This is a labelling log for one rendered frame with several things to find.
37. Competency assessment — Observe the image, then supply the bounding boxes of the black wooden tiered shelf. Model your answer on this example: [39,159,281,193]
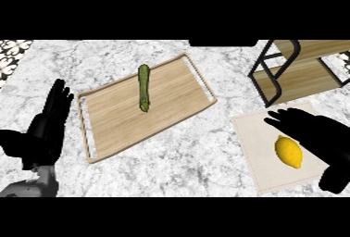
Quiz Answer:
[248,39,350,108]

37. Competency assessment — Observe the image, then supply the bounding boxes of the beige placemat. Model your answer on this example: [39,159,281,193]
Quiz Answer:
[230,101,330,196]

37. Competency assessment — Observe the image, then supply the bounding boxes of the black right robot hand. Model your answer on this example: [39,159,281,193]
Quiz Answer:
[262,107,350,195]

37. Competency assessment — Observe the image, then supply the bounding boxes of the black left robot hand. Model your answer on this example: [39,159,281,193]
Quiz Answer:
[0,78,75,171]

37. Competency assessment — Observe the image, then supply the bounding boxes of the wooden serving tray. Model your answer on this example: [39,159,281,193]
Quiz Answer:
[75,52,218,165]

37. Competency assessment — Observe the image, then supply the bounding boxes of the green asparagus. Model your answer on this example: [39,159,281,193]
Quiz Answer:
[137,63,152,113]

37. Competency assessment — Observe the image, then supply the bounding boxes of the yellow lemon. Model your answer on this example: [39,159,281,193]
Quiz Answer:
[273,134,304,169]

